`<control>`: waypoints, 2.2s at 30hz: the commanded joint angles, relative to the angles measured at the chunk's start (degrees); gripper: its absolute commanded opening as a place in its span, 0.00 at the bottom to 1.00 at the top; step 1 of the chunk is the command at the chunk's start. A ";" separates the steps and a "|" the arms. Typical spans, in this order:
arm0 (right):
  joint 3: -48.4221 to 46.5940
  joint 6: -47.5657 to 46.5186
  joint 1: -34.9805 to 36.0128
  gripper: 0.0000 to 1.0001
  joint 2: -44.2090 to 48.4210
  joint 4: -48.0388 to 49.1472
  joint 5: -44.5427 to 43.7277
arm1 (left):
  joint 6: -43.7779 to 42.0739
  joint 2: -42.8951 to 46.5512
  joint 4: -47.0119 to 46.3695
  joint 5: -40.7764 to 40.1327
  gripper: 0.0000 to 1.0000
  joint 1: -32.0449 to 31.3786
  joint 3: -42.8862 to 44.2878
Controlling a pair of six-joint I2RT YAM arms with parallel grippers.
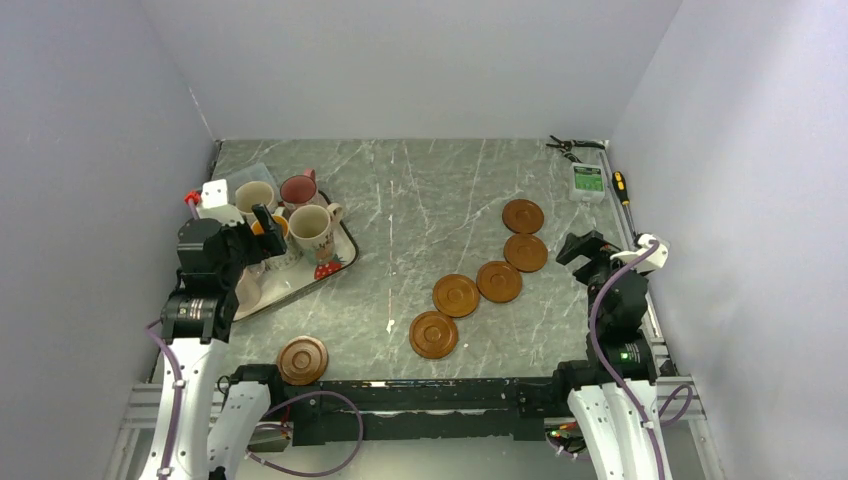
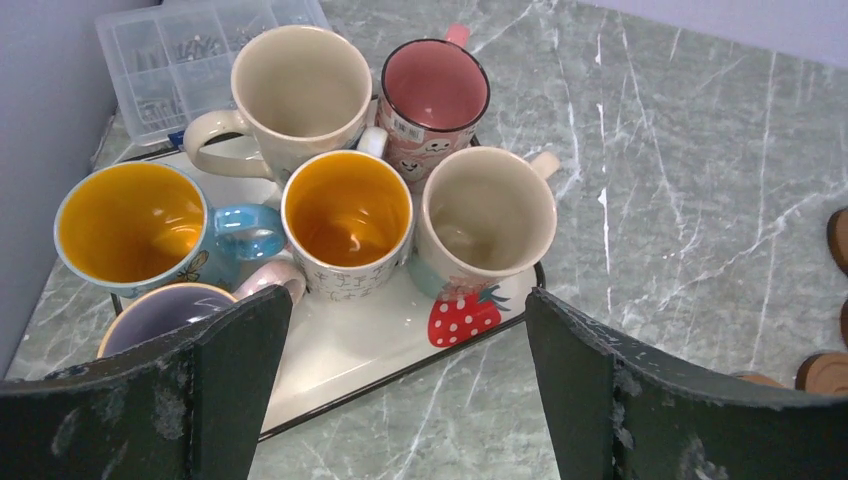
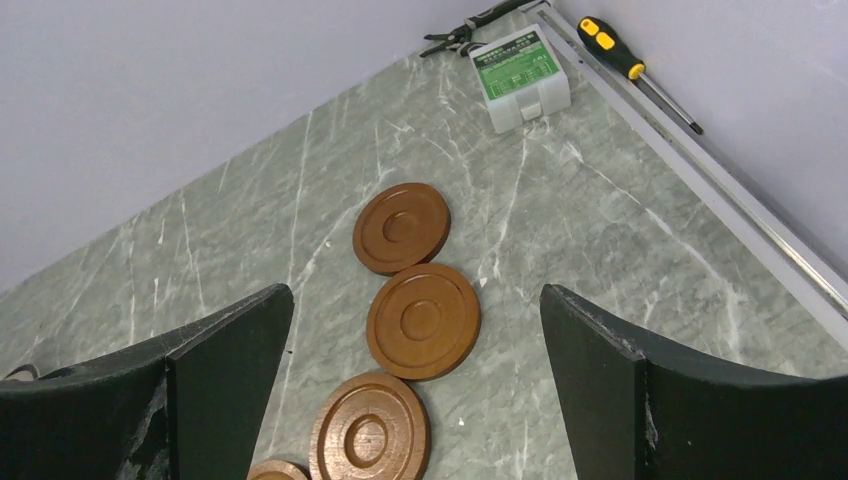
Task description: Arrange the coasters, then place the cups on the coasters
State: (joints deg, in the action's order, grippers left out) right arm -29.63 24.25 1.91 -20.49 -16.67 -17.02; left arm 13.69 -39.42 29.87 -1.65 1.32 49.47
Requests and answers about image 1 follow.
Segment cream patterned mug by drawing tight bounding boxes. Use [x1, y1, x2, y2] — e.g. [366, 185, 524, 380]
[289, 203, 345, 266]

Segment dark brown wooden coaster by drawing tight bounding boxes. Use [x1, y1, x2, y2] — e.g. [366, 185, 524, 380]
[276, 336, 329, 386]

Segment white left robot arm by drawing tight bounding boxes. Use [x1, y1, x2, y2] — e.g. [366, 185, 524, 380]
[141, 205, 288, 479]

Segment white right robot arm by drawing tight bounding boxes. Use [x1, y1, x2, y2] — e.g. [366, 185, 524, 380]
[550, 230, 671, 479]

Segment orange interior white mug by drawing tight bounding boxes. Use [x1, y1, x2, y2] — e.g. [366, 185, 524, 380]
[247, 215, 303, 271]

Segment white strawberry serving tray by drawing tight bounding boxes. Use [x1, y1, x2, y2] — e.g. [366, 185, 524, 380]
[242, 207, 359, 320]

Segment pink mug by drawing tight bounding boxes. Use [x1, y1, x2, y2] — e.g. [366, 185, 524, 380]
[279, 169, 329, 213]

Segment cream mug rear left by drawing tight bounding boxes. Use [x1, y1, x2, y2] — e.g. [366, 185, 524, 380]
[234, 181, 278, 222]

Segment white green electronic device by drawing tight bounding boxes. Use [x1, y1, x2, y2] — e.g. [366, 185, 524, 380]
[568, 163, 606, 204]

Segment clear plastic screw box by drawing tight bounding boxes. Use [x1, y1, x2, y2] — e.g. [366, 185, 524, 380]
[225, 162, 278, 195]

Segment yellow black screwdriver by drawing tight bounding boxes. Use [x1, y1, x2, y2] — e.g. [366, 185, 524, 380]
[612, 171, 638, 239]

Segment black pliers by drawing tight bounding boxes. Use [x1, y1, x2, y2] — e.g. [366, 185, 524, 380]
[545, 135, 606, 163]

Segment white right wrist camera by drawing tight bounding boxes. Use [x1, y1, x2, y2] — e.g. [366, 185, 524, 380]
[610, 233, 669, 274]

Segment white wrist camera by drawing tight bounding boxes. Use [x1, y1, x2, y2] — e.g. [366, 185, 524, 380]
[184, 179, 245, 226]
[610, 233, 669, 274]

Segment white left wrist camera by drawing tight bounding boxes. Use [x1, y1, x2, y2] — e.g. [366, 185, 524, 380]
[184, 179, 245, 226]

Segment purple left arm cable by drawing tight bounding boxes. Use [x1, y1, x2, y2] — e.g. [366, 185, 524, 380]
[145, 321, 364, 480]

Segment black base frame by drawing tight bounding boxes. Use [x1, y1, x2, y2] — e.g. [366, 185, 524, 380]
[216, 360, 587, 446]

